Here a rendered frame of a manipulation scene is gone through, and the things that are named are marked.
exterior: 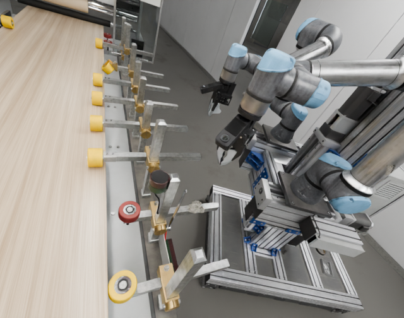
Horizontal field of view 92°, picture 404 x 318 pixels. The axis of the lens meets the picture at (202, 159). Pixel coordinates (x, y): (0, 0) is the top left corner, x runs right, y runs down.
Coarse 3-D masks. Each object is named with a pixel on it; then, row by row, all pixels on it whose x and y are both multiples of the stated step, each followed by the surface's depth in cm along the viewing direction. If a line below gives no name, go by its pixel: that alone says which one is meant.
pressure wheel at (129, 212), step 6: (126, 204) 76; (132, 204) 77; (138, 204) 78; (120, 210) 73; (126, 210) 75; (132, 210) 75; (138, 210) 76; (120, 216) 73; (126, 216) 72; (132, 216) 73; (138, 216) 76; (126, 222) 74; (132, 222) 75
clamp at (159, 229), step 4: (152, 204) 84; (148, 208) 87; (152, 208) 82; (156, 208) 83; (152, 212) 81; (152, 216) 80; (152, 220) 80; (152, 224) 80; (156, 224) 78; (160, 224) 78; (164, 224) 79; (152, 228) 78; (156, 228) 77; (160, 228) 77; (164, 228) 78; (156, 232) 77; (160, 232) 79; (164, 232) 80
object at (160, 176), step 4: (156, 172) 62; (160, 172) 62; (164, 172) 63; (152, 176) 60; (156, 176) 60; (160, 176) 61; (164, 176) 62; (168, 176) 62; (156, 180) 59; (160, 180) 60; (164, 180) 60; (164, 192) 66; (156, 196) 67
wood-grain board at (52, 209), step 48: (0, 48) 128; (48, 48) 149; (96, 48) 179; (0, 96) 97; (48, 96) 109; (0, 144) 78; (48, 144) 85; (96, 144) 94; (0, 192) 65; (48, 192) 70; (96, 192) 76; (0, 240) 56; (48, 240) 60; (96, 240) 64; (0, 288) 49; (48, 288) 52; (96, 288) 55
